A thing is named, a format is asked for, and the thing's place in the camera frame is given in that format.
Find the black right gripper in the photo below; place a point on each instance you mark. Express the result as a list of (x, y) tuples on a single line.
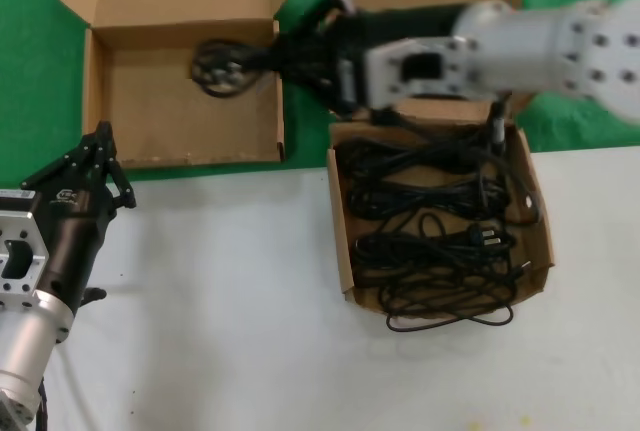
[(400, 26)]

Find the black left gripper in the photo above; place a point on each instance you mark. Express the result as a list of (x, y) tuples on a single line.
[(75, 236)]

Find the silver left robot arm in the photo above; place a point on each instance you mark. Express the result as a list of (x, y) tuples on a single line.
[(25, 351)]

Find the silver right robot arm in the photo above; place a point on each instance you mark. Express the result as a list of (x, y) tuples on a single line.
[(550, 46)]

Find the cardboard box with plain lid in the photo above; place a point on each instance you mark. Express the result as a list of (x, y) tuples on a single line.
[(150, 116)]

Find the cardboard box with torn lid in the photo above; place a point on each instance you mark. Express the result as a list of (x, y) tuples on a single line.
[(342, 231)]

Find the black left wrist connector stub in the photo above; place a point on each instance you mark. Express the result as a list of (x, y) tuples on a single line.
[(94, 294)]

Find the green cloth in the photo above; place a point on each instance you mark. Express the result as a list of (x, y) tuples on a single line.
[(30, 51)]

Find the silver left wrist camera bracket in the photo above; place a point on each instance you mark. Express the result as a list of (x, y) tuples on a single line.
[(20, 231)]

